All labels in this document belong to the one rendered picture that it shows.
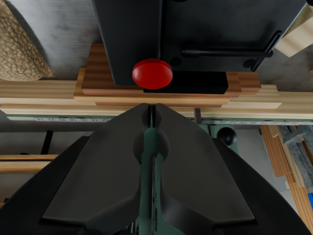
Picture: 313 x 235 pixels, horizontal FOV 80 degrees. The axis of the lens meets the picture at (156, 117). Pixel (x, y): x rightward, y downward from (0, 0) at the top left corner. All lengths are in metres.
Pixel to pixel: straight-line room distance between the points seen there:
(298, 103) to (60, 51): 0.42
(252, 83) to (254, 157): 2.63
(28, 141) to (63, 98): 3.03
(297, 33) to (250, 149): 2.70
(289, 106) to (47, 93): 0.43
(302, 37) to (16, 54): 0.35
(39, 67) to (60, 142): 2.79
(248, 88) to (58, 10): 0.27
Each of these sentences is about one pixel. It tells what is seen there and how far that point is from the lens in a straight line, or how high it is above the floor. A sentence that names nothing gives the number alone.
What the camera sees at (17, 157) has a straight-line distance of 2.71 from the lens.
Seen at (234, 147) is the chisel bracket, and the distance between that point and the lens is 0.27.
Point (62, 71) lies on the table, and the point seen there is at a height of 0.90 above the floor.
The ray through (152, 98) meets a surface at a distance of 0.28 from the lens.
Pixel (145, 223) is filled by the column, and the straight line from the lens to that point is 0.46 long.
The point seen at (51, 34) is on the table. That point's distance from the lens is 0.31.
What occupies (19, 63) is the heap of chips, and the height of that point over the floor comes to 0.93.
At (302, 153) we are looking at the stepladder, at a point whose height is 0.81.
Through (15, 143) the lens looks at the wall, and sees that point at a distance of 3.48.
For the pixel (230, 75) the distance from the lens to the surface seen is 0.27.
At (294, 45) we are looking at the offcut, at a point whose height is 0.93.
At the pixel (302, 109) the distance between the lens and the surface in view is 0.44.
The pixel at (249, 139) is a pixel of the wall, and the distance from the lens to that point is 2.99.
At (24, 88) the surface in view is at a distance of 0.40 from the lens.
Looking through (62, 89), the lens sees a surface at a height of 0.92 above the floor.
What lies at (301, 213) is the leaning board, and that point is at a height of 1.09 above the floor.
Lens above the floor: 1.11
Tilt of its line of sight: 28 degrees down
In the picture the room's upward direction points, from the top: 180 degrees counter-clockwise
